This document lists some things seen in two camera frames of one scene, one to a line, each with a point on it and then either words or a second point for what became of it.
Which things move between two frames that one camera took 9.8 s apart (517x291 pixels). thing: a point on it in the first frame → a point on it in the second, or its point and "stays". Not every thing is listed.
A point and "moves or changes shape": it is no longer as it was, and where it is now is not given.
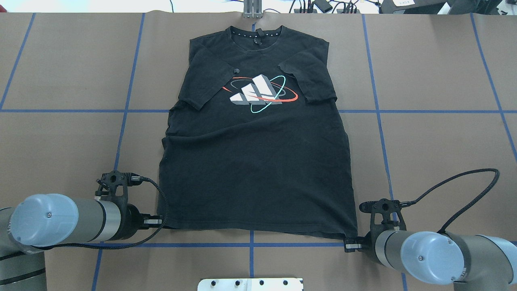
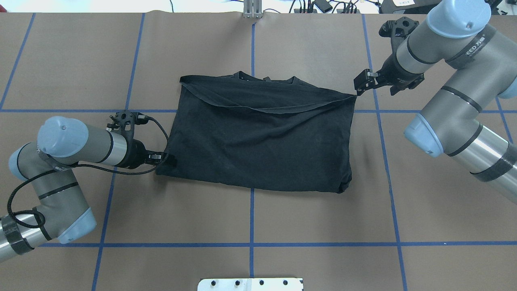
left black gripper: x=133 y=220 → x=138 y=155
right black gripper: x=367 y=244 → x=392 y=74
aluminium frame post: x=252 y=9 stays
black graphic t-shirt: x=254 y=143 moves or changes shape
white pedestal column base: x=253 y=284 stays
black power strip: x=338 y=11 stays
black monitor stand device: x=434 y=7 stays
